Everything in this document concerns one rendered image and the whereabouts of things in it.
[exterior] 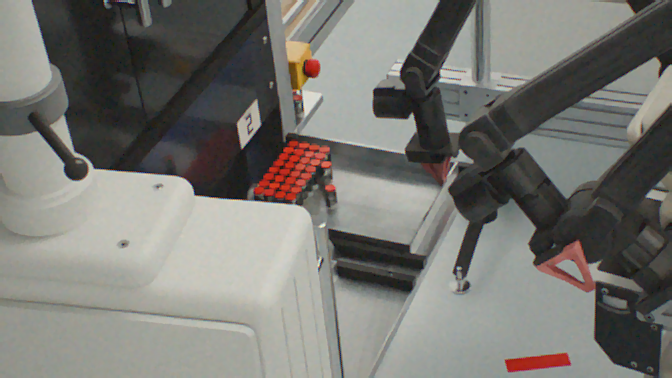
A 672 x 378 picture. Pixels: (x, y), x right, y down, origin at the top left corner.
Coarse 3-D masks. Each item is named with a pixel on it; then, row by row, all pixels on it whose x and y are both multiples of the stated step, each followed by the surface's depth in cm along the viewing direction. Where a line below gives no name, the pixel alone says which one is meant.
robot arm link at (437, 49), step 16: (448, 0) 213; (464, 0) 212; (432, 16) 216; (448, 16) 214; (464, 16) 214; (432, 32) 217; (448, 32) 216; (416, 48) 220; (432, 48) 218; (448, 48) 218; (416, 64) 221; (432, 64) 220
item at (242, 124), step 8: (256, 104) 240; (248, 112) 238; (256, 112) 241; (240, 120) 235; (248, 120) 238; (256, 120) 242; (240, 128) 236; (256, 128) 242; (240, 136) 236; (248, 136) 239; (240, 144) 237
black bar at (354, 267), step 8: (344, 264) 223; (352, 264) 222; (344, 272) 223; (352, 272) 222; (360, 272) 221; (368, 272) 220; (376, 272) 220; (384, 272) 220; (392, 272) 220; (368, 280) 221; (376, 280) 221; (384, 280) 220; (392, 280) 219; (400, 280) 218; (408, 280) 218; (408, 288) 219
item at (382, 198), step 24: (312, 144) 253; (336, 144) 251; (336, 168) 249; (360, 168) 248; (384, 168) 247; (408, 168) 246; (456, 168) 241; (336, 192) 242; (360, 192) 242; (384, 192) 241; (408, 192) 240; (432, 192) 240; (336, 216) 236; (360, 216) 236; (384, 216) 235; (408, 216) 235; (432, 216) 232; (360, 240) 227; (384, 240) 225; (408, 240) 229
